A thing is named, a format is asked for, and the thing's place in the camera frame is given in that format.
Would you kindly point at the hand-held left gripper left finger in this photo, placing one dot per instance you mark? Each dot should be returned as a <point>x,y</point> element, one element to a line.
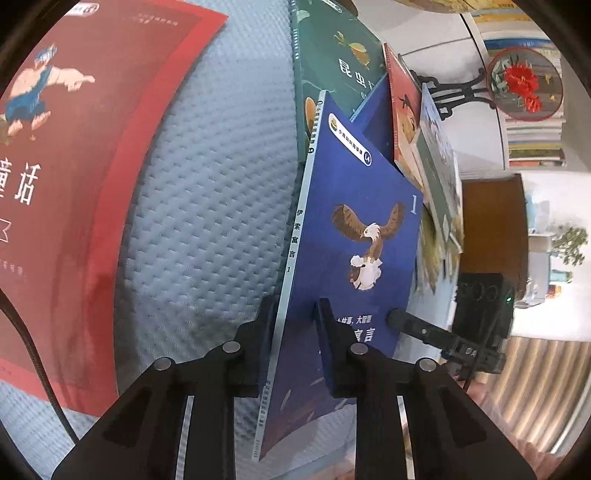
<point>254,355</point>

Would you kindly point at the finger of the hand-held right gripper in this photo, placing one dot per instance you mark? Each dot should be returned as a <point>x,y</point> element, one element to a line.
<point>415,325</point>

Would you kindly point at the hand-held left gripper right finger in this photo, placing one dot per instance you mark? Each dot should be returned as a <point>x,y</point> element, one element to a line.
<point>328,350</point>

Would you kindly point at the blue book with eagle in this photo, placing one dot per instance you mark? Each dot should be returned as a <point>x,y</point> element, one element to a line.
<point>360,221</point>

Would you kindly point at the red book with poet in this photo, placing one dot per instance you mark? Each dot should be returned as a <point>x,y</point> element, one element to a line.
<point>401,115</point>

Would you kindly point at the rows of shelved books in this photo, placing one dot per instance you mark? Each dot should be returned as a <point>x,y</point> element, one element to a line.
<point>535,138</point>

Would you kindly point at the brown wooden furniture panel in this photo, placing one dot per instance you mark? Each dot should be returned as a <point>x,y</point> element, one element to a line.
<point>494,221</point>

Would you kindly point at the small green plant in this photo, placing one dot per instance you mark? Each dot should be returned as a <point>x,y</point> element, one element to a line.
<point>570,244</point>

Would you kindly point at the white bookshelf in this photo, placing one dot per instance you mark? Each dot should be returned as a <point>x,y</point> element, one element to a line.
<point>498,138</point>

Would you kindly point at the light blue quilted mat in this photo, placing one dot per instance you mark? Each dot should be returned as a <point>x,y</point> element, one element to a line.
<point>207,184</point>

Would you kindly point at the white book with rabbits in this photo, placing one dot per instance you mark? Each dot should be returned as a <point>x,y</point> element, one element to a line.
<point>436,129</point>

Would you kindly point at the black carved fan stand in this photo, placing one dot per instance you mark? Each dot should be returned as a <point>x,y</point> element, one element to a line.
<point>457,94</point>

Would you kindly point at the round embroidered flower fan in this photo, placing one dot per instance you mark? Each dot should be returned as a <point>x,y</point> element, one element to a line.
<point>521,83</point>

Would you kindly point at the red book with boy figure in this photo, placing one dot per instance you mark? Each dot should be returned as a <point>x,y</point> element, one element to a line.
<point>69,161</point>

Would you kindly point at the teal insect book with tulip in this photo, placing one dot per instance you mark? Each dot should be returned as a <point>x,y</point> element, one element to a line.
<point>332,60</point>

